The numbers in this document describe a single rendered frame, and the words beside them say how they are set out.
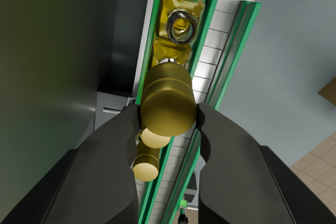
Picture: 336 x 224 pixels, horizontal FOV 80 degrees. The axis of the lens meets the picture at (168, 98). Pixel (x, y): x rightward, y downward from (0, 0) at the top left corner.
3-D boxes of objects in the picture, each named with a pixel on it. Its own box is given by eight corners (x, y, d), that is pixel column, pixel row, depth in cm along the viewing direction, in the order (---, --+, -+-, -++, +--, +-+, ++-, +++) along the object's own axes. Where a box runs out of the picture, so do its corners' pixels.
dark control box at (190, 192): (176, 169, 83) (177, 187, 75) (195, 172, 83) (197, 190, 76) (171, 182, 86) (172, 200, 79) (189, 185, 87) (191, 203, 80)
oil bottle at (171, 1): (165, -11, 41) (160, -10, 22) (192, -4, 41) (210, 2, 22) (160, 18, 43) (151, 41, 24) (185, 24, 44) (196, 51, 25)
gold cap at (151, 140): (146, 102, 26) (142, 122, 22) (174, 107, 26) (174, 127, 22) (142, 124, 27) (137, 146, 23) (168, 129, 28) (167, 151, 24)
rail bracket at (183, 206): (178, 179, 67) (180, 219, 55) (199, 182, 68) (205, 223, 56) (175, 187, 69) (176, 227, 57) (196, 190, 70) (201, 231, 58)
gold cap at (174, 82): (143, 62, 15) (134, 88, 11) (192, 60, 15) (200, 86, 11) (147, 104, 16) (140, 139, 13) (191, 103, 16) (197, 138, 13)
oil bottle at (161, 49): (159, 19, 43) (151, 43, 24) (185, 25, 44) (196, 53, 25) (155, 45, 46) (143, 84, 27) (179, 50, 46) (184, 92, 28)
